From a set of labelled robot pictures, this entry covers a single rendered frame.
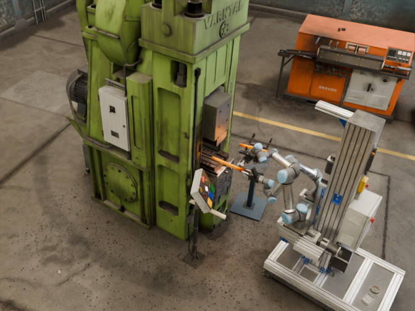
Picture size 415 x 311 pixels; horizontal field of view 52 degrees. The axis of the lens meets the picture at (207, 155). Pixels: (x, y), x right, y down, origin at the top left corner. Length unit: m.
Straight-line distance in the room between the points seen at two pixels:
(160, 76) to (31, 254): 2.54
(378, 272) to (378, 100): 3.54
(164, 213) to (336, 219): 1.94
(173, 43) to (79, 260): 2.65
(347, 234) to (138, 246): 2.32
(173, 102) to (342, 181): 1.71
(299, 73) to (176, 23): 4.38
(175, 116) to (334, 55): 3.80
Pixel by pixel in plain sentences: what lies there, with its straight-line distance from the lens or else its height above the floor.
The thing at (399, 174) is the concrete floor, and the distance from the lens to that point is 6.81.
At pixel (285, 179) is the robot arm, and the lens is 3.95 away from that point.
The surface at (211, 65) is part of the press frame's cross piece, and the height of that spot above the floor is 2.12.
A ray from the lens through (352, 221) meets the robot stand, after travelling 4.18.
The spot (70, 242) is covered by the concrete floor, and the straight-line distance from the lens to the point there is 5.26.
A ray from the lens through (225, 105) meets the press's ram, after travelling 4.24.
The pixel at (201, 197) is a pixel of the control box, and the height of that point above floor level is 1.13.
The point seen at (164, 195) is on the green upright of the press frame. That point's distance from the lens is 4.91.
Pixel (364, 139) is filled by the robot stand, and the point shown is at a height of 1.93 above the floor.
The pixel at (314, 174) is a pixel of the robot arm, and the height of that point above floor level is 1.05.
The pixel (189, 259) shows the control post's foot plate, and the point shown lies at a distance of 4.96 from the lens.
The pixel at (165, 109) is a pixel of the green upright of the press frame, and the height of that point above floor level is 1.67.
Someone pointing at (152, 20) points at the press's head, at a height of 2.56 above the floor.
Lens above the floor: 3.92
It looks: 38 degrees down
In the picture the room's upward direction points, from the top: 4 degrees clockwise
